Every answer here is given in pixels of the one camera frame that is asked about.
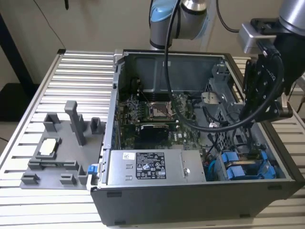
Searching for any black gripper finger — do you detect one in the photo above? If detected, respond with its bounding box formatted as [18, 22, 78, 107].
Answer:
[258, 97, 294, 123]
[239, 57, 267, 120]

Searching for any hard disk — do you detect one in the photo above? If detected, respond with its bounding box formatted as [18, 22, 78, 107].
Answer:
[220, 150, 277, 177]

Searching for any metal disk bay cage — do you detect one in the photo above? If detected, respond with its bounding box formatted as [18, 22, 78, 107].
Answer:
[201, 62, 246, 153]

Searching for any blue disk carrier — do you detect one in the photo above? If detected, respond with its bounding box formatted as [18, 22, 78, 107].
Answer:
[226, 166, 277, 180]

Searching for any green motherboard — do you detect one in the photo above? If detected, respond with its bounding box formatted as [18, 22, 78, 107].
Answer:
[118, 92, 208, 151]

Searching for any CPU socket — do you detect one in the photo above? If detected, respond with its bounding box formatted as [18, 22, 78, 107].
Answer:
[146, 101, 173, 120]

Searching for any black graphics card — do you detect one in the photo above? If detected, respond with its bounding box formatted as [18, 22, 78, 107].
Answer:
[139, 123, 171, 150]

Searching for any silver power supply unit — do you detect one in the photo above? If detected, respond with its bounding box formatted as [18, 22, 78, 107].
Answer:
[106, 149, 207, 186]

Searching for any black open PC case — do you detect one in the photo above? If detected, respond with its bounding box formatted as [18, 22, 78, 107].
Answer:
[90, 49, 305, 227]

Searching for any grey parts rack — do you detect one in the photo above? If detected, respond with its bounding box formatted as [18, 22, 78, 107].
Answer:
[20, 100, 107, 190]

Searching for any silver CPU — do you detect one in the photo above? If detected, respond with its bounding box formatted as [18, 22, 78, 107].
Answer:
[39, 139, 58, 156]

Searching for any black floor unit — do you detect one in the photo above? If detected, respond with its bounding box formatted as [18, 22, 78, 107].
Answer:
[0, 82, 41, 123]

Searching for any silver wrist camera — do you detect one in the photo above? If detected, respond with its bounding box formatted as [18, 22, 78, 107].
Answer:
[238, 22, 278, 54]

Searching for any thin black camera cable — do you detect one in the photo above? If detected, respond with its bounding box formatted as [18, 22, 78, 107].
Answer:
[215, 0, 241, 33]

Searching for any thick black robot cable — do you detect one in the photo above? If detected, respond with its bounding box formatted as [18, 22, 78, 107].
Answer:
[164, 0, 285, 132]

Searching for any blue data wire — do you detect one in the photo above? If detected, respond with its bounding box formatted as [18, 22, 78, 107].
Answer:
[205, 159, 219, 181]

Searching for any black slanted post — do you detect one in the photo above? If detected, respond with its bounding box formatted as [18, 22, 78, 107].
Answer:
[0, 13, 33, 87]

